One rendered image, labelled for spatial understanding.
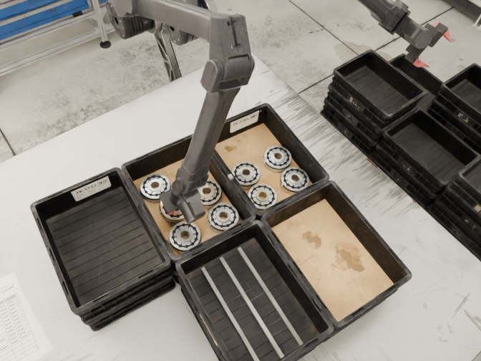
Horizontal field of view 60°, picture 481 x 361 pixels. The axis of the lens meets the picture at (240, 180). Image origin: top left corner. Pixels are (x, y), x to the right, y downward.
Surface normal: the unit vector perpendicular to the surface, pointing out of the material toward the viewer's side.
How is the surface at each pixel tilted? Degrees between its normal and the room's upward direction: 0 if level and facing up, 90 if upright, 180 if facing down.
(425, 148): 0
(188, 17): 70
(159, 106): 0
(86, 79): 0
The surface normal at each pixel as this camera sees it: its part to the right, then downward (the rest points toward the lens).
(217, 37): -0.74, 0.31
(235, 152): 0.06, -0.54
